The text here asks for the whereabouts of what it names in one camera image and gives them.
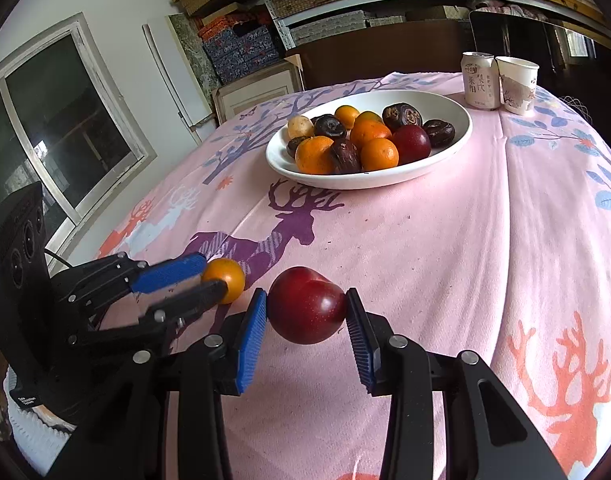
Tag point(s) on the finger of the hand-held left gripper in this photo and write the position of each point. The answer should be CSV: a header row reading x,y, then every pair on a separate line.
x,y
170,272
200,296

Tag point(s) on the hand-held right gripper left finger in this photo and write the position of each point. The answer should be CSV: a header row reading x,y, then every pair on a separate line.
x,y
250,345

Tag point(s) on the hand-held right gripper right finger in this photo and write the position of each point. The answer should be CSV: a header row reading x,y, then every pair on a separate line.
x,y
360,345

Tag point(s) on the small yellow-orange tangerine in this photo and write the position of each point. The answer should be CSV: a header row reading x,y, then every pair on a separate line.
x,y
225,277
346,115

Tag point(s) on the dark red plum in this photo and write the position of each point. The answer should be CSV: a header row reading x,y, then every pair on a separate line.
x,y
308,305
410,143

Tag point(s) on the pale yellow round fruit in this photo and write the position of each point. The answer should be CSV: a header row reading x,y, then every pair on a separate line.
x,y
299,127

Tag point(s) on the white oval plate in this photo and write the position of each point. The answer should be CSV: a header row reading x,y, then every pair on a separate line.
x,y
435,160

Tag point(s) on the person's left forearm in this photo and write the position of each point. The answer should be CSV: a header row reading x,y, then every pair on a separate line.
x,y
32,427

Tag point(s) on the pink printed tablecloth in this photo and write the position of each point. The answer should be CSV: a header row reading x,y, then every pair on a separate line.
x,y
435,260

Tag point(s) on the white framed window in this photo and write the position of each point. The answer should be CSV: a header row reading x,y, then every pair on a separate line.
x,y
60,125

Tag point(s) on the orange tangerine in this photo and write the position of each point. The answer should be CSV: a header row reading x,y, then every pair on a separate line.
x,y
313,156
369,132
379,155

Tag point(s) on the white leaning board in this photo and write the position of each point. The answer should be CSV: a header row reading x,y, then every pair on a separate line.
x,y
175,80

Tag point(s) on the grey marble slab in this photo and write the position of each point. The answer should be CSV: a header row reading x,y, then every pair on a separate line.
x,y
195,55

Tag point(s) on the stack of blue patterned boxes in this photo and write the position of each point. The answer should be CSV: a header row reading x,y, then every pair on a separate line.
x,y
240,50

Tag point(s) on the white metal shelving rack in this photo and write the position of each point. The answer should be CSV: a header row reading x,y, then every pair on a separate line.
x,y
280,25

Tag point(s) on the white drink can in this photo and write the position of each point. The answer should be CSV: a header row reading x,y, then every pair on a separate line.
x,y
480,82

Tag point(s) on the white paper cup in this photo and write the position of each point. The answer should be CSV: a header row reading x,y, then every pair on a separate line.
x,y
518,85

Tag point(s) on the pink cloth bundle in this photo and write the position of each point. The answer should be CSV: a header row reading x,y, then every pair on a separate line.
x,y
505,10

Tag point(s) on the pale wooden picture frame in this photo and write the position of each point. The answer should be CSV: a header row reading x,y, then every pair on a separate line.
x,y
255,90

